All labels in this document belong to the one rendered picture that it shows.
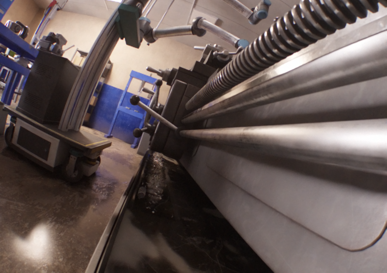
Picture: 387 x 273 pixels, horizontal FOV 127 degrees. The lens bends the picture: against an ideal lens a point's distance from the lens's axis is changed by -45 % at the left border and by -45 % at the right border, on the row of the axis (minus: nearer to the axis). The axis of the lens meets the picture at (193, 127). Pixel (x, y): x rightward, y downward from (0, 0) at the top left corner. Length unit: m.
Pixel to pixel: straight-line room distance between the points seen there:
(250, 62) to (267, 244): 0.23
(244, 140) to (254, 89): 0.05
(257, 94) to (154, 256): 0.25
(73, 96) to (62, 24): 5.89
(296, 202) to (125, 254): 0.22
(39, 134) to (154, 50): 4.66
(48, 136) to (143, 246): 1.14
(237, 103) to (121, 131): 4.90
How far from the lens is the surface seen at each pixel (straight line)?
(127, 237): 0.30
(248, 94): 0.19
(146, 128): 0.69
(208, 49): 1.04
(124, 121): 5.05
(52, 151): 1.33
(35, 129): 1.40
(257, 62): 0.22
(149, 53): 5.49
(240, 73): 0.26
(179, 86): 0.69
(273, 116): 0.28
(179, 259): 0.29
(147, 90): 1.02
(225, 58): 0.82
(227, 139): 0.20
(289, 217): 0.21
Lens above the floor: 0.58
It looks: 5 degrees up
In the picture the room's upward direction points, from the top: 20 degrees clockwise
